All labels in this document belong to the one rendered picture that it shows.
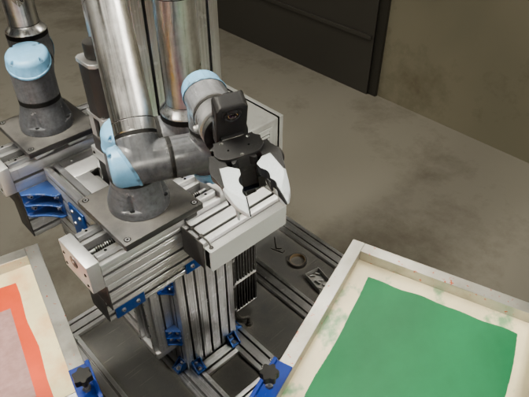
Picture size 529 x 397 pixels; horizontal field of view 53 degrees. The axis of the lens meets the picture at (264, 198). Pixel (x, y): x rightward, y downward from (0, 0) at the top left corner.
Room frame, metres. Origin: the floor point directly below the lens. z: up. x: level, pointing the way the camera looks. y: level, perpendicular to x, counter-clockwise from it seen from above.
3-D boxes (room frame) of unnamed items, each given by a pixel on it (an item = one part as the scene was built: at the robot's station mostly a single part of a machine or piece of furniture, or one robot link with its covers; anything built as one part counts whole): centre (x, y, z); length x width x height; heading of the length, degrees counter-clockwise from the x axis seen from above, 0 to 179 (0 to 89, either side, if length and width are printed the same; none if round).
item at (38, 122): (1.37, 0.65, 1.31); 0.15 x 0.15 x 0.10
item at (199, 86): (0.80, 0.10, 1.65); 0.11 x 0.08 x 0.09; 19
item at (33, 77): (1.37, 0.65, 1.42); 0.13 x 0.12 x 0.14; 18
